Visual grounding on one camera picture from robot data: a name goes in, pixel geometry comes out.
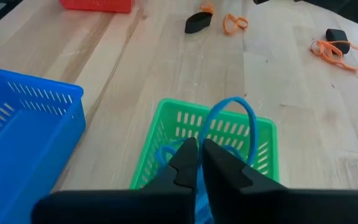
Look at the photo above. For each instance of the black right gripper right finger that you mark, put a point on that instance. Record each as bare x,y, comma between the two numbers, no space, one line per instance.
222,174

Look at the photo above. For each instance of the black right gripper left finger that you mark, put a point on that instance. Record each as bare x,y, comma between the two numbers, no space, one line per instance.
183,168

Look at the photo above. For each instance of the orange rubber band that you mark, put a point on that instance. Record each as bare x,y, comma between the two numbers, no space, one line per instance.
325,53
235,22
207,7

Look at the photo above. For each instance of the black rubber band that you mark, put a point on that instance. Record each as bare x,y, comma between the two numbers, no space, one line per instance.
194,26

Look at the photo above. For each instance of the green plastic basket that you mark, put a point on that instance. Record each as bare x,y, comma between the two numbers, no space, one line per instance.
170,104

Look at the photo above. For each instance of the blue plastic basket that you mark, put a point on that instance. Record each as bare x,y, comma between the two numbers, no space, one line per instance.
26,149

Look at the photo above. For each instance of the small black block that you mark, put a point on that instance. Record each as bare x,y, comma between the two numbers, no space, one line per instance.
336,35

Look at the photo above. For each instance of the red plastic basket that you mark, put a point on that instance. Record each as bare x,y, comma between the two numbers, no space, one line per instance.
95,5

